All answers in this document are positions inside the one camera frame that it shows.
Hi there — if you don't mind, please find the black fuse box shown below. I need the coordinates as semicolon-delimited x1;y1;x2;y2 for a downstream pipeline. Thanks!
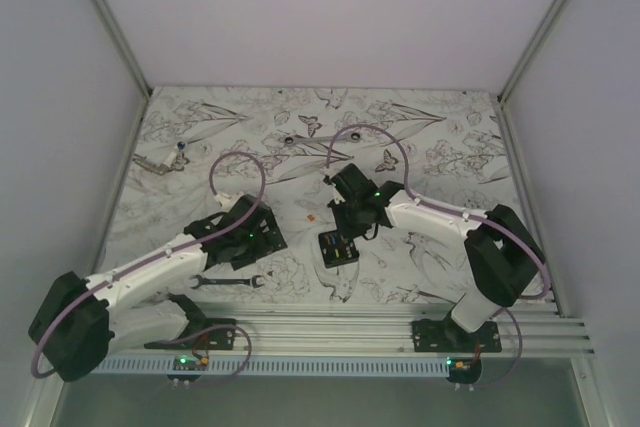
318;230;360;269

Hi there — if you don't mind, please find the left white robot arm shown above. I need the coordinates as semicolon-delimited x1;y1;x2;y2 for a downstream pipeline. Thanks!
28;195;286;382

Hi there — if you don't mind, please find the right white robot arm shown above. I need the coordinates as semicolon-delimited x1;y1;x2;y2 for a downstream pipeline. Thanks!
324;164;550;352

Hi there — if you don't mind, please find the black open-end wrench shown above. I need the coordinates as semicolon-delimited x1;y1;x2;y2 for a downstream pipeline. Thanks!
191;275;265;290

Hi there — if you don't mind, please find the silver ratchet wrench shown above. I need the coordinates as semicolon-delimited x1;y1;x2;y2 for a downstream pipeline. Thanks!
283;132;361;145

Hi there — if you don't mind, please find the floral patterned table mat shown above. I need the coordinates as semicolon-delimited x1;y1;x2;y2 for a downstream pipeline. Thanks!
98;86;520;304

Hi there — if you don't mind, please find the silver metal clamp tool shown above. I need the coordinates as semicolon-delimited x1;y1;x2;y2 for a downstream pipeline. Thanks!
132;154;171;176

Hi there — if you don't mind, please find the left controller board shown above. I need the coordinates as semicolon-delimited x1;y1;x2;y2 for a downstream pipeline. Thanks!
167;355;208;387

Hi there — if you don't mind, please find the controller board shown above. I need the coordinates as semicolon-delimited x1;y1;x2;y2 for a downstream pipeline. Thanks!
446;358;483;389
167;355;208;387

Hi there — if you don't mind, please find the right controller board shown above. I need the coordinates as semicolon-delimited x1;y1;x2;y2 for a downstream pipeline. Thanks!
446;358;483;389

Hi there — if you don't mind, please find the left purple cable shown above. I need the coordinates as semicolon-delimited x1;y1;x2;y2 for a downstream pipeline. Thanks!
30;152;269;388

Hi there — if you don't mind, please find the purple cable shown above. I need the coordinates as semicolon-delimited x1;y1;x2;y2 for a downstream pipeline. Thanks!
324;124;551;391
30;152;269;388

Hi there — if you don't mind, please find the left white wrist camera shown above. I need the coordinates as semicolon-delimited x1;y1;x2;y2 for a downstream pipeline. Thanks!
214;192;243;212

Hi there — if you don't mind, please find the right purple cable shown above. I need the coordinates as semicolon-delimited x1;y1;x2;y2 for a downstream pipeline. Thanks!
324;124;551;391

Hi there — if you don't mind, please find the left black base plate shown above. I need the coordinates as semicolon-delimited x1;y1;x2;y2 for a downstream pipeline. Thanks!
144;318;237;353

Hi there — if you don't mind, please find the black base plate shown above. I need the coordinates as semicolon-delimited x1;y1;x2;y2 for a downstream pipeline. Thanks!
411;319;502;354
144;318;237;353

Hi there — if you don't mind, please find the white slotted cable duct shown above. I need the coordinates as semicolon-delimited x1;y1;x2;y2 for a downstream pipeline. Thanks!
94;354;448;378

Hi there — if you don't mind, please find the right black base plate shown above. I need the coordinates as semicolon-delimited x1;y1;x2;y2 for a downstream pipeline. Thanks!
411;319;502;354

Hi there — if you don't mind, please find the aluminium rail frame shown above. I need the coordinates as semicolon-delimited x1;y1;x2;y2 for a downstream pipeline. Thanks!
47;301;596;361

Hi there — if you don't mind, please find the left aluminium corner post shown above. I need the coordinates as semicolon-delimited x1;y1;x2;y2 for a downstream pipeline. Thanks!
90;0;153;99

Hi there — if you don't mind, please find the aluminium corner post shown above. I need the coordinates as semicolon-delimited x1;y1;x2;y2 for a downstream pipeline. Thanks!
497;0;570;103
90;0;153;99

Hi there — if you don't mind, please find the right aluminium corner post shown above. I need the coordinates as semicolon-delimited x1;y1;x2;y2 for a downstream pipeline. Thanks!
497;0;570;103

